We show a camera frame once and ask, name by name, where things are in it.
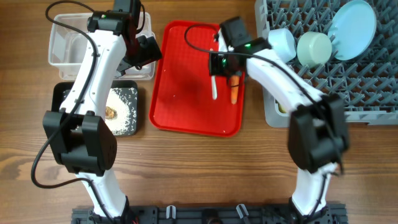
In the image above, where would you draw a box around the orange carrot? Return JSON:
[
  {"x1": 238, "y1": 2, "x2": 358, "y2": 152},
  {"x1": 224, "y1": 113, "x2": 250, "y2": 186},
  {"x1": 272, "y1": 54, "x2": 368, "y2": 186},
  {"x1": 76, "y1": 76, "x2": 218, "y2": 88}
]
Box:
[{"x1": 230, "y1": 75, "x2": 239, "y2": 105}]

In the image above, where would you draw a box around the white plastic spoon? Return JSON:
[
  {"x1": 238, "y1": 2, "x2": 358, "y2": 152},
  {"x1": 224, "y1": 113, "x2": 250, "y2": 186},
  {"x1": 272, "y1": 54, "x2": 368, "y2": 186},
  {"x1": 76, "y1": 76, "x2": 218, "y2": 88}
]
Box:
[{"x1": 210, "y1": 48, "x2": 218, "y2": 101}]

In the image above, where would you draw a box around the white rice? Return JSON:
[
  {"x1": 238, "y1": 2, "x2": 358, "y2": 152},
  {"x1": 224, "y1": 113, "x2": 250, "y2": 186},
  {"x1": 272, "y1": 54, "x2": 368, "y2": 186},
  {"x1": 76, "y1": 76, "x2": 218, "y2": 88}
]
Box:
[{"x1": 63, "y1": 87, "x2": 138, "y2": 136}]

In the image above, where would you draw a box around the light blue rice bowl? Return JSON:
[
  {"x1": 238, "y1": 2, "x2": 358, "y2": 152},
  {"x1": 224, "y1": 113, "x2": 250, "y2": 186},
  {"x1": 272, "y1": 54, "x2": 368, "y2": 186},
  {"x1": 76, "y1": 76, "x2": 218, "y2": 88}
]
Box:
[{"x1": 268, "y1": 28, "x2": 297, "y2": 63}]

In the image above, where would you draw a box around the yellow plastic cup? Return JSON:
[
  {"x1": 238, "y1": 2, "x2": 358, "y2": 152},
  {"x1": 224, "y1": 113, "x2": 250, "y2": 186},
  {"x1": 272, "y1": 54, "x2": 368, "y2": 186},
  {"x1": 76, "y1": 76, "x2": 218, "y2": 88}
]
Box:
[{"x1": 277, "y1": 103, "x2": 286, "y2": 113}]

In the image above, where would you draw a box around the brown mushroom piece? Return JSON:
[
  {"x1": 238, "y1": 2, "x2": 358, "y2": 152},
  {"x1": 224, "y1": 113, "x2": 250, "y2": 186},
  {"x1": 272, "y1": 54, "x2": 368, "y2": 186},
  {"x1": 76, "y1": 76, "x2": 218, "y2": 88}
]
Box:
[{"x1": 105, "y1": 106, "x2": 118, "y2": 120}]

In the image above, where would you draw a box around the mint green bowl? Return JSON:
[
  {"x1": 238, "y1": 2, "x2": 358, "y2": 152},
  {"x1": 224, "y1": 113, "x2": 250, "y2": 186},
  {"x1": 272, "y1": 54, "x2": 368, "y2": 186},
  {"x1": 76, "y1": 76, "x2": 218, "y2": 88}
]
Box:
[{"x1": 297, "y1": 32, "x2": 332, "y2": 68}]

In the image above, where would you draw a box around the light blue plate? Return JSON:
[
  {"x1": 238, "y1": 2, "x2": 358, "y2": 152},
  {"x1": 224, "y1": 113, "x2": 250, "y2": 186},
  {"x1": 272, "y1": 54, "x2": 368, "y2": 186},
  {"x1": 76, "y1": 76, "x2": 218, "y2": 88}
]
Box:
[{"x1": 328, "y1": 0, "x2": 377, "y2": 61}]

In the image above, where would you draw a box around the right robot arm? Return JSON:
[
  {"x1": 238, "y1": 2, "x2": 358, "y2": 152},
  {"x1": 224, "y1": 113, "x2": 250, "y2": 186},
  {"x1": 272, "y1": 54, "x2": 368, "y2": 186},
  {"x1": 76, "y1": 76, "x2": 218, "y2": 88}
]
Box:
[{"x1": 209, "y1": 17, "x2": 349, "y2": 223}]

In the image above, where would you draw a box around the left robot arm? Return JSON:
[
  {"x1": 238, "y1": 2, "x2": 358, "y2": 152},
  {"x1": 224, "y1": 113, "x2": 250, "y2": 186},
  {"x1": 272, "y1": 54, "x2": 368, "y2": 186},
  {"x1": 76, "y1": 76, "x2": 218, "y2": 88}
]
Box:
[{"x1": 41, "y1": 6, "x2": 162, "y2": 223}]

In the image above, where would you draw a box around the grey dishwasher rack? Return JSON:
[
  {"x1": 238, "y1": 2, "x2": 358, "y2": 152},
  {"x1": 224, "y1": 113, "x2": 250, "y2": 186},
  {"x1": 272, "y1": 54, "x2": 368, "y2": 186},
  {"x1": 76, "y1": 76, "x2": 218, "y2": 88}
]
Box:
[{"x1": 254, "y1": 0, "x2": 397, "y2": 125}]

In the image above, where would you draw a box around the red plastic tray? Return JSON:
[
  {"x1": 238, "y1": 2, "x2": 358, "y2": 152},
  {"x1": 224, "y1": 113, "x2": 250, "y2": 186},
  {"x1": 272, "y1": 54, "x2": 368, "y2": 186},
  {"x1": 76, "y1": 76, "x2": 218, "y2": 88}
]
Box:
[{"x1": 149, "y1": 21, "x2": 245, "y2": 137}]

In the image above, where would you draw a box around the black square bin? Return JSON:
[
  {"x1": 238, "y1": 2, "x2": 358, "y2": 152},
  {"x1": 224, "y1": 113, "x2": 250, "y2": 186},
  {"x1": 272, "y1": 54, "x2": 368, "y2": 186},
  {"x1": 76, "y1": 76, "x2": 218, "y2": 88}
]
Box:
[{"x1": 51, "y1": 80, "x2": 139, "y2": 137}]

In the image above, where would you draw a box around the clear plastic bin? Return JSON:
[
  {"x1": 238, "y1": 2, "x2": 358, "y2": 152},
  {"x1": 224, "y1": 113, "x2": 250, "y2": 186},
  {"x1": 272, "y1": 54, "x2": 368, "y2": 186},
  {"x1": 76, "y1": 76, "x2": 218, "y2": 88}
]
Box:
[{"x1": 48, "y1": 12, "x2": 156, "y2": 80}]

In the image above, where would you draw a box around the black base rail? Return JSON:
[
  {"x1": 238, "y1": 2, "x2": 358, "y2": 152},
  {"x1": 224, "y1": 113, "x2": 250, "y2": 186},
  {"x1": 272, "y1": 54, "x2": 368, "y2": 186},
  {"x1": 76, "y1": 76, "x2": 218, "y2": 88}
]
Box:
[{"x1": 70, "y1": 203, "x2": 349, "y2": 224}]

